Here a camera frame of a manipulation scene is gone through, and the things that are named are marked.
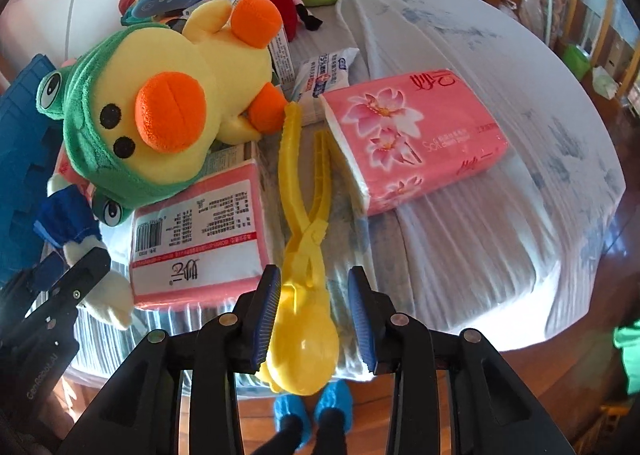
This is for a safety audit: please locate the yellow plastic snowball clamp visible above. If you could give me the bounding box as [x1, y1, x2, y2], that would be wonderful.
[259, 102, 340, 397]

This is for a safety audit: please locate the pink tissue pack barcode side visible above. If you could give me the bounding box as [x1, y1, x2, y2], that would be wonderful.
[129, 143, 282, 310]

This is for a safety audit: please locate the pink floral tissue pack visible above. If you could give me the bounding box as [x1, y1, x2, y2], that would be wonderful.
[320, 69, 509, 216]

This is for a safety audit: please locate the small white blue plush toy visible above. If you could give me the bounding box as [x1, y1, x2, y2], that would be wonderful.
[34, 173, 134, 331]

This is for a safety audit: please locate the blue plastic storage crate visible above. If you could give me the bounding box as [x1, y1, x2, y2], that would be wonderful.
[0, 54, 62, 283]

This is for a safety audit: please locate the light striped bed cover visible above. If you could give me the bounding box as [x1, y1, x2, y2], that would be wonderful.
[79, 0, 625, 381]

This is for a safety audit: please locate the yellow duck plush green hood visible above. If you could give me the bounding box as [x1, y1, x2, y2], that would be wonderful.
[36, 0, 288, 226]

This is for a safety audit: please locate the white blue wet wipes pack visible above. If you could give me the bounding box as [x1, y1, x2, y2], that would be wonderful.
[291, 48, 359, 126]

